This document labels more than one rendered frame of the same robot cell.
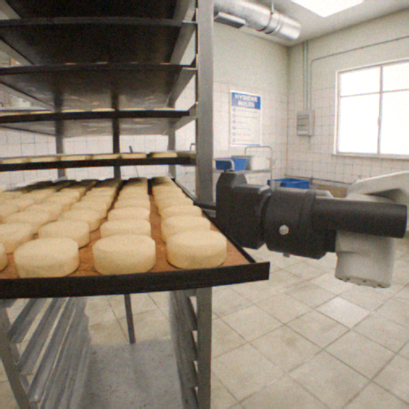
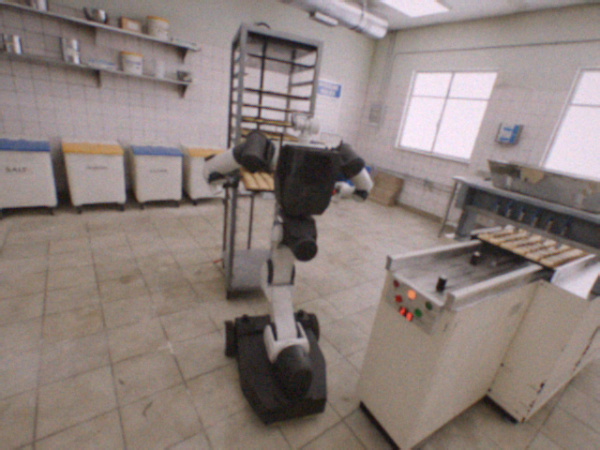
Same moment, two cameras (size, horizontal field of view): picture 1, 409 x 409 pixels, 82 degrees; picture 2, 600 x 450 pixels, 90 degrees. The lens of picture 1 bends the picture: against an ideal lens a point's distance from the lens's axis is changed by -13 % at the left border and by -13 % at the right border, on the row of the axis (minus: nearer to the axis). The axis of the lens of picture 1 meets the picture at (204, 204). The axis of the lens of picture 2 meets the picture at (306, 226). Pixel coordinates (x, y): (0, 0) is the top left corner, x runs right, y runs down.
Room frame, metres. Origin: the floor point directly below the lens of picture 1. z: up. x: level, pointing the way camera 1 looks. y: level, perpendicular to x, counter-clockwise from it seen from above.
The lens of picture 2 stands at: (-1.52, 0.22, 1.42)
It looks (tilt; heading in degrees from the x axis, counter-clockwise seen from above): 21 degrees down; 352
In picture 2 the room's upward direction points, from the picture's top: 8 degrees clockwise
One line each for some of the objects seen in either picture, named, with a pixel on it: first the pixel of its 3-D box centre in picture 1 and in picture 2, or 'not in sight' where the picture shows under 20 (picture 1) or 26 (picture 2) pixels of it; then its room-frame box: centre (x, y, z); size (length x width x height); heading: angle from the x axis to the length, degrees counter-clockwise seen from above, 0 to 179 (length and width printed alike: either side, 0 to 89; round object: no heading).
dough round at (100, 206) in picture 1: (88, 210); not in sight; (0.35, 0.16, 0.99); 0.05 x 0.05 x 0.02
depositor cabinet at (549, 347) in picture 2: not in sight; (528, 304); (0.04, -1.59, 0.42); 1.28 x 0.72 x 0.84; 116
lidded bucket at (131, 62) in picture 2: (19, 99); (131, 63); (2.66, 1.96, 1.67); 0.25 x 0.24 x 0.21; 121
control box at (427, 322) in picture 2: not in sight; (412, 302); (-0.55, -0.39, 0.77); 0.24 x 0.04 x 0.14; 26
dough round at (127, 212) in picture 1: (129, 218); not in sight; (0.31, 0.09, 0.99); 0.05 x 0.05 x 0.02
